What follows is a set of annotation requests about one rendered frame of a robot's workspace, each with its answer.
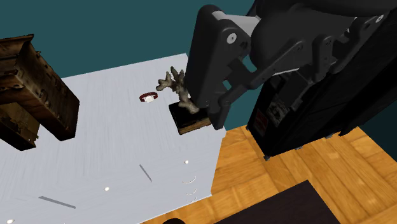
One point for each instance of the black robot stand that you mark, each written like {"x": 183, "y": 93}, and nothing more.
{"x": 341, "y": 108}

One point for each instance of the grey coral sculpture wooden base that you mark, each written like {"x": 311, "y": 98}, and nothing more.
{"x": 179, "y": 83}

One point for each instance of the red wristwatch with white face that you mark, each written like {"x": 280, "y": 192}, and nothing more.
{"x": 148, "y": 97}

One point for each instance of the white chest of drawers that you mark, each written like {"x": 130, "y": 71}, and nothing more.
{"x": 108, "y": 130}

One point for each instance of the brown wooden chest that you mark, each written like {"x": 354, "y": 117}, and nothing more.
{"x": 37, "y": 93}

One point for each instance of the dark rug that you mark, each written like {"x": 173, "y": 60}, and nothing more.
{"x": 288, "y": 208}

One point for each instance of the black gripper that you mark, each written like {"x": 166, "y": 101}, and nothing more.
{"x": 285, "y": 24}

